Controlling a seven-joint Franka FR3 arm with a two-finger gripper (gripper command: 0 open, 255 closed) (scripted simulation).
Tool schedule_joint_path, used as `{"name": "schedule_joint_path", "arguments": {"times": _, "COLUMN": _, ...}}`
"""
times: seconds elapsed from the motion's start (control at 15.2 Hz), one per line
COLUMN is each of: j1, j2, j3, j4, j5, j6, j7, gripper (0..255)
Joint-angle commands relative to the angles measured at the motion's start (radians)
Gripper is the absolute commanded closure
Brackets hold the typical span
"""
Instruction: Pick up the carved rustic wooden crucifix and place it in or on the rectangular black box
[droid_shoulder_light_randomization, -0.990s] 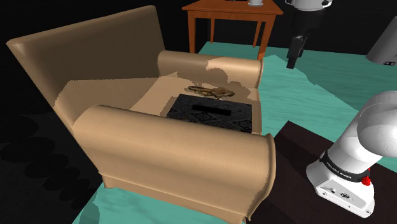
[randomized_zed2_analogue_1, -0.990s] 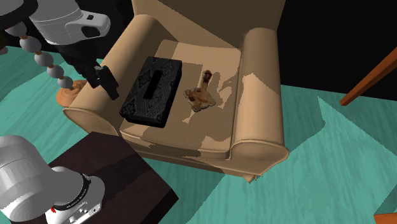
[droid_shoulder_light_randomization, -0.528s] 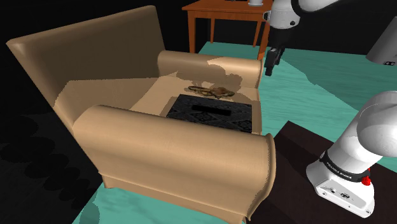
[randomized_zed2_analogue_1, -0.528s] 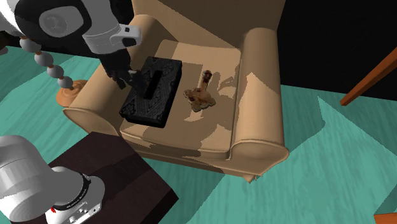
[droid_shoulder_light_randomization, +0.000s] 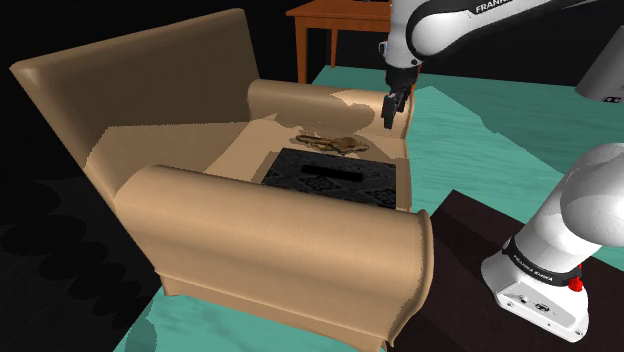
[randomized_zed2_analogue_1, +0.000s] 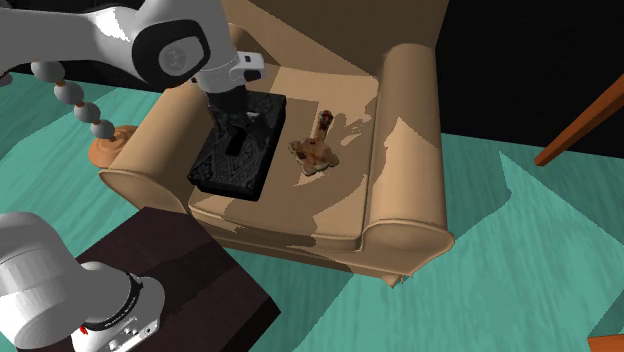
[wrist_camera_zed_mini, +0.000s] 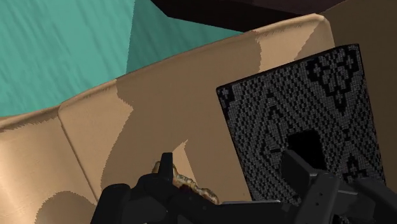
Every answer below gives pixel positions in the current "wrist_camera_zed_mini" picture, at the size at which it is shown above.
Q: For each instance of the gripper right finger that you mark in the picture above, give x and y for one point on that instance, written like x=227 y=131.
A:
x=322 y=198

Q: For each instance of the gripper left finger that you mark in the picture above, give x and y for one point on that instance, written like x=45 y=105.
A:
x=149 y=192

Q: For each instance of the brown mottled small object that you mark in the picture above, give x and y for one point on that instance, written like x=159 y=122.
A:
x=193 y=186

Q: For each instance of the tan sofa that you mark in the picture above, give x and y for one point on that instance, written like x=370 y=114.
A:
x=155 y=108

